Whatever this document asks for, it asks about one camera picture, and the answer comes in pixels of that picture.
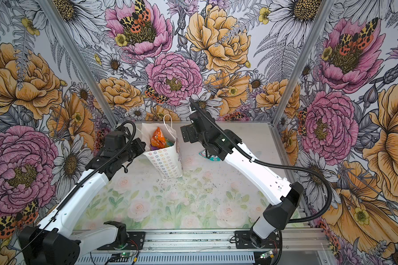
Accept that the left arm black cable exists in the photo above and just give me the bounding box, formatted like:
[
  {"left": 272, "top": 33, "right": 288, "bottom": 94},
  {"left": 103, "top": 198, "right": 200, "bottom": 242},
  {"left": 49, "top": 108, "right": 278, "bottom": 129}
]
[{"left": 16, "top": 120, "right": 137, "bottom": 259}]

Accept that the right aluminium frame post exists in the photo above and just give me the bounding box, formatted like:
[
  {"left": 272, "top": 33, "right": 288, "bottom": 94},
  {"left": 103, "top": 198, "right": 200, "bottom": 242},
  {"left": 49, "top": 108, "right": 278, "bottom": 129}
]
[{"left": 272, "top": 0, "right": 334, "bottom": 127}]

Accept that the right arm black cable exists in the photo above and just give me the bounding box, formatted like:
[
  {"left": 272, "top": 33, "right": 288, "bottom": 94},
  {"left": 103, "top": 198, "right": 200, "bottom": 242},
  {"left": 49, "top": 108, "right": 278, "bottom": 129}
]
[{"left": 188, "top": 98, "right": 333, "bottom": 223}]

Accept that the white vented cable duct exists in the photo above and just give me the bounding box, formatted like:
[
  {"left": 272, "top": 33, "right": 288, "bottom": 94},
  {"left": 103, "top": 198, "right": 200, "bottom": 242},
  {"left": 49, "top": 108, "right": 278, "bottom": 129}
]
[{"left": 75, "top": 252, "right": 255, "bottom": 265}]

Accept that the aluminium frame post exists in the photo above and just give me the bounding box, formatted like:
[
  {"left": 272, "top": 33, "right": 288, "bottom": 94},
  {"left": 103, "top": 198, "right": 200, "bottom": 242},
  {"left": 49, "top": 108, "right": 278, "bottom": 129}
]
[
  {"left": 39, "top": 1, "right": 118, "bottom": 129},
  {"left": 272, "top": 0, "right": 334, "bottom": 127}
]

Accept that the orange snack packet back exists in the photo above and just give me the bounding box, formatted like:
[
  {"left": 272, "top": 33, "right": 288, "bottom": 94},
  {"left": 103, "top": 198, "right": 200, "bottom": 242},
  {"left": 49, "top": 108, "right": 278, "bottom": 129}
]
[{"left": 150, "top": 127, "right": 169, "bottom": 150}]

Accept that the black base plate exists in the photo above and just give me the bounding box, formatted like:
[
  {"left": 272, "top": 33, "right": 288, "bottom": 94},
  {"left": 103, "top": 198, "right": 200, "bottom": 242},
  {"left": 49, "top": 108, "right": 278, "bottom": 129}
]
[
  {"left": 234, "top": 230, "right": 281, "bottom": 250},
  {"left": 98, "top": 231, "right": 146, "bottom": 251}
]

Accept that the aluminium front rail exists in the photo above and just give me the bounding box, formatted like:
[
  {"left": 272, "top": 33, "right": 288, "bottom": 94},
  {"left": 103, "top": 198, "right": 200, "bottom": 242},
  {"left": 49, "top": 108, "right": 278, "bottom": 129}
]
[{"left": 46, "top": 227, "right": 331, "bottom": 254}]

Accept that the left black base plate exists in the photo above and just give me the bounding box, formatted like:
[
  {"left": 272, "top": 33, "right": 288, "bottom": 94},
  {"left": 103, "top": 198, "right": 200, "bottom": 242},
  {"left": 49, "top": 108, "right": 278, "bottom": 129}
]
[{"left": 98, "top": 231, "right": 146, "bottom": 251}]

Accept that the white paper bag with cartoon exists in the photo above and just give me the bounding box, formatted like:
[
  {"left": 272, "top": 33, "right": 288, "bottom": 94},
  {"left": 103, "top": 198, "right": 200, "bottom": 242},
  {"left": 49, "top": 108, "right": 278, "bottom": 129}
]
[{"left": 140, "top": 114, "right": 182, "bottom": 180}]

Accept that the left aluminium frame post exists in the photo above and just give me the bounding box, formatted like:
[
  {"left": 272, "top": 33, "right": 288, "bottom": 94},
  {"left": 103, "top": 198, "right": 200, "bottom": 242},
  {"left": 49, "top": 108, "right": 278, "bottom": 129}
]
[{"left": 39, "top": 1, "right": 118, "bottom": 129}]

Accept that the right green circuit board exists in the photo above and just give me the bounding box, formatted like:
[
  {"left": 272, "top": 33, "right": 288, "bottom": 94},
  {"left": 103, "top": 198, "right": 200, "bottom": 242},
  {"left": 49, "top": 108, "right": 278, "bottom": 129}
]
[{"left": 259, "top": 250, "right": 274, "bottom": 259}]

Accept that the teal Fox's candy packet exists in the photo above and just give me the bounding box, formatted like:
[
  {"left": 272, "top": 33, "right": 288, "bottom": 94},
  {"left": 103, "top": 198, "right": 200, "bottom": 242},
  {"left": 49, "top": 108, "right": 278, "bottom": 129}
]
[{"left": 199, "top": 150, "right": 221, "bottom": 162}]

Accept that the green circuit board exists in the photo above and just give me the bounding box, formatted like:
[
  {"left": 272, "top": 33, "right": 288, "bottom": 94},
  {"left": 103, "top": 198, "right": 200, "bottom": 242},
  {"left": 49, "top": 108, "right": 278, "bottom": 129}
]
[
  {"left": 259, "top": 250, "right": 274, "bottom": 259},
  {"left": 112, "top": 252, "right": 136, "bottom": 263}
]

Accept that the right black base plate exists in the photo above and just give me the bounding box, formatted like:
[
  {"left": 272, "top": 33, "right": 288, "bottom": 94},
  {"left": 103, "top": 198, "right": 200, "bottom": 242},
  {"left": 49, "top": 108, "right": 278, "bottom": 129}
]
[{"left": 234, "top": 230, "right": 281, "bottom": 250}]

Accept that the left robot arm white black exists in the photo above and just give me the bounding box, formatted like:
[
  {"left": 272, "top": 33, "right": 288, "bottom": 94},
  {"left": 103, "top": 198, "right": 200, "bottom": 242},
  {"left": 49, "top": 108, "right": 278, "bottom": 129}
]
[{"left": 18, "top": 129, "right": 146, "bottom": 265}]

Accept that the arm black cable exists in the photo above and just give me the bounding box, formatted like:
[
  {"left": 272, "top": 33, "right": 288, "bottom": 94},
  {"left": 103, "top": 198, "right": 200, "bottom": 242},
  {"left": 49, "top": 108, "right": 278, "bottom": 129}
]
[
  {"left": 188, "top": 98, "right": 333, "bottom": 223},
  {"left": 16, "top": 120, "right": 137, "bottom": 259}
]

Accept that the left green circuit board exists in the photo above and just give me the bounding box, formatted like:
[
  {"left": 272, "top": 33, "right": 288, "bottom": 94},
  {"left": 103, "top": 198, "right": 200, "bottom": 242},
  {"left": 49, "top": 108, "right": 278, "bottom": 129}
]
[{"left": 112, "top": 252, "right": 136, "bottom": 263}]

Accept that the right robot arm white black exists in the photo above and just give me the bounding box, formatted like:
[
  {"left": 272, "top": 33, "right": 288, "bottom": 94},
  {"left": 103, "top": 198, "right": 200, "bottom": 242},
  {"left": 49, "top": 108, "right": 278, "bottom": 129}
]
[{"left": 180, "top": 110, "right": 304, "bottom": 248}]

